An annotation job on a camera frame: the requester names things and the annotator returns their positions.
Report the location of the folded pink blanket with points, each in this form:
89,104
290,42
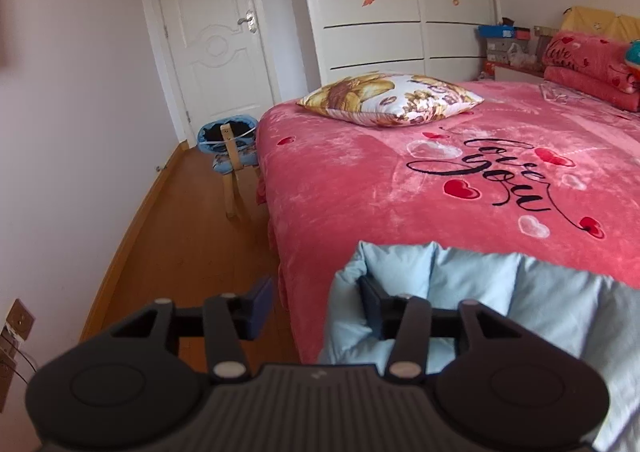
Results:
585,65

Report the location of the clear clothes hanger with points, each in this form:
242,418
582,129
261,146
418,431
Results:
560,93

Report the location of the white wardrobe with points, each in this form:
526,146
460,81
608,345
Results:
375,7

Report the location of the yellow headboard cover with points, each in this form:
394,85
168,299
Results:
590,22

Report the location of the light blue down jacket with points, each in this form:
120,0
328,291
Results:
550,302

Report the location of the clear plastic bag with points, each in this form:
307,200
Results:
522,57

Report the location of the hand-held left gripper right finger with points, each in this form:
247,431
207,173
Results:
372,307

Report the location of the wall socket plate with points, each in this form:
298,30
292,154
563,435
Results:
19,319

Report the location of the blue shoe box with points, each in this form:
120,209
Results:
495,31

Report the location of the pink heart printed blanket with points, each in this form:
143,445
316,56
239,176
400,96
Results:
350,172

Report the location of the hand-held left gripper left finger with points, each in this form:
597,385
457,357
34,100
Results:
257,304

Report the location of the floral pillow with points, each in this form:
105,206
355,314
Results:
390,100

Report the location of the white door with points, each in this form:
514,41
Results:
215,82

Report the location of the wooden chair with blue clothes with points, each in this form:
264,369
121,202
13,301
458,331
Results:
232,182

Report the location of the blue cloth bag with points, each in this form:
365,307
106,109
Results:
240,135

